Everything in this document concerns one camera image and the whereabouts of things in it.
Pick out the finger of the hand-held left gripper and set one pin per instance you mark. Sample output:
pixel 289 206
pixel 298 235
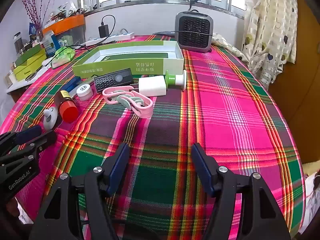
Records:
pixel 27 133
pixel 46 138

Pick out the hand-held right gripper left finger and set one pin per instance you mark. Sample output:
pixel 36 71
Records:
pixel 117 170

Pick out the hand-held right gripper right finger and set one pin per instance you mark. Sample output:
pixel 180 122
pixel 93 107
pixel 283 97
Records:
pixel 202 170

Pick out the white grey round gadget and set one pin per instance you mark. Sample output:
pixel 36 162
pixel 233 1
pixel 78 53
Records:
pixel 50 118

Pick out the brown bottle red cap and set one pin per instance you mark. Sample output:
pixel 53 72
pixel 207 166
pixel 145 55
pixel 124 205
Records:
pixel 67 108

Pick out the small white round jar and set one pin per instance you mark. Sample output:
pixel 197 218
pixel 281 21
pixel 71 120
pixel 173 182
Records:
pixel 84 92

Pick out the blue translucent usb device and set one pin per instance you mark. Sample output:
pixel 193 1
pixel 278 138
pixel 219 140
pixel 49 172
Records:
pixel 72 83

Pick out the black rectangular gadget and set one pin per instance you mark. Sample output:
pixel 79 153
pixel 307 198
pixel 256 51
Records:
pixel 112 80

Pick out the white charger plug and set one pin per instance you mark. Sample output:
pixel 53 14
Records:
pixel 152 87

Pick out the green white plastic spool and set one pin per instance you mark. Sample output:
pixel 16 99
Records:
pixel 175 80

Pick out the green white cardboard box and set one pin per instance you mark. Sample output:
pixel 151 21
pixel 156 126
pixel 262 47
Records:
pixel 112 66

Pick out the pink green plaid tablecloth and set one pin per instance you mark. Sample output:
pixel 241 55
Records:
pixel 225 117

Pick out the grey scissors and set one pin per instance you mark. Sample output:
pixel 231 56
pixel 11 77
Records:
pixel 31 76

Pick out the lime green cardboard box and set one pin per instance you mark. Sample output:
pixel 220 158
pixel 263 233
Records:
pixel 30 71

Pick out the white oval device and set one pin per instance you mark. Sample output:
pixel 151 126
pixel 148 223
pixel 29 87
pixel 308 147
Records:
pixel 47 62

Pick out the dark green cardboard box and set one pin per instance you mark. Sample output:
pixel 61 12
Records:
pixel 30 55

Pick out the green plastic bag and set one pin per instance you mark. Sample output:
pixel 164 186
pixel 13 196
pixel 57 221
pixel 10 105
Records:
pixel 63 55

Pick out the glass jar dark contents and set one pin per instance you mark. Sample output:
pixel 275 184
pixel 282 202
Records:
pixel 17 43

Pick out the blue white carton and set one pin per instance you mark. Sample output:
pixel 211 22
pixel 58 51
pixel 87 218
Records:
pixel 50 43

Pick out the clear bin orange lid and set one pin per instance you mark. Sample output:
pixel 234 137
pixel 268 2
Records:
pixel 67 23

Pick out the black charger adapter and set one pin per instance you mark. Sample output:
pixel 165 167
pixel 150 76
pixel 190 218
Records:
pixel 103 31

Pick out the purple flower branches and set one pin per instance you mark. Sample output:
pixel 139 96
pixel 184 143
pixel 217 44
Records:
pixel 33 10

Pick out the patterned bedding cloth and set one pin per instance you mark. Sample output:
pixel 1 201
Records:
pixel 230 47

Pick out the white power strip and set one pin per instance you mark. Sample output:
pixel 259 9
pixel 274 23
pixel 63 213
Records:
pixel 120 36

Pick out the pile of small packets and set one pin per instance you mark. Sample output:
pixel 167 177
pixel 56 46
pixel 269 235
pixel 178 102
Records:
pixel 67 11

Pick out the brown wooden cabinet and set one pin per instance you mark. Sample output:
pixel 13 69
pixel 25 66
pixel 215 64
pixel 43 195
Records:
pixel 300 80

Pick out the grey space heater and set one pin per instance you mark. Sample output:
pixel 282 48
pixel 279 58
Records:
pixel 193 31

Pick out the grey patterned long pouch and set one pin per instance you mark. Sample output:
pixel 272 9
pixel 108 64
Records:
pixel 165 33

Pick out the cream heart print curtain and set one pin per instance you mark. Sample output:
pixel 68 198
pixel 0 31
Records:
pixel 270 30

